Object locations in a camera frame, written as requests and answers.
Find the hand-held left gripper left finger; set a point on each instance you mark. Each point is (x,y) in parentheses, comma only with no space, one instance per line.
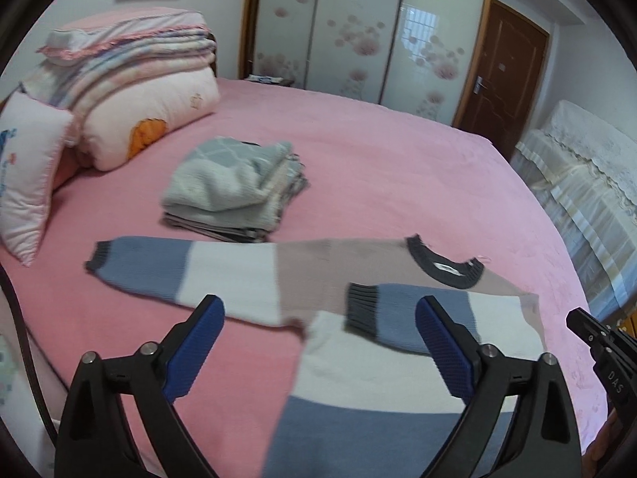
(199,338)

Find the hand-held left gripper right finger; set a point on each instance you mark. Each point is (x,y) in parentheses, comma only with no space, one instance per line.
(443,348)

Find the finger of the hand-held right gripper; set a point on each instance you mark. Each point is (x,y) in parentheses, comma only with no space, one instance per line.
(614,373)

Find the colour-block knitted sweater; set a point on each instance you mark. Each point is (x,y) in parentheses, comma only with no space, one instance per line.
(358,358)

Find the stack of folded clothes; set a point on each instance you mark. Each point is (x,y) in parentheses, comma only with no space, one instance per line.
(224,184)

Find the person's right hand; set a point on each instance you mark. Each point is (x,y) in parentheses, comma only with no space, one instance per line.
(599,448)

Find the bed with pink sheet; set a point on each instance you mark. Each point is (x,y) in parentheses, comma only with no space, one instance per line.
(398,159)

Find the furniture under lace cover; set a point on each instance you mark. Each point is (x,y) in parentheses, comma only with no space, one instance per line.
(582,179)

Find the white pillow with pink trim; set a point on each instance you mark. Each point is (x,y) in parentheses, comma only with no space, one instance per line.
(30,169)

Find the small items on nightstand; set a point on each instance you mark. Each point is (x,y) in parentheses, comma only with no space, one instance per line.
(266,79)

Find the brown wooden door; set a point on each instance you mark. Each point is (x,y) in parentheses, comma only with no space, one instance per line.
(502,84)

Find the dark wooden headboard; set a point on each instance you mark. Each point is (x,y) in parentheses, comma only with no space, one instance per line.
(213,55)

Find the striped folded blanket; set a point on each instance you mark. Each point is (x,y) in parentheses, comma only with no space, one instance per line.
(129,50)

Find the floral sliding-door wardrobe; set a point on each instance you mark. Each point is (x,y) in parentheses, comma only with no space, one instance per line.
(348,35)

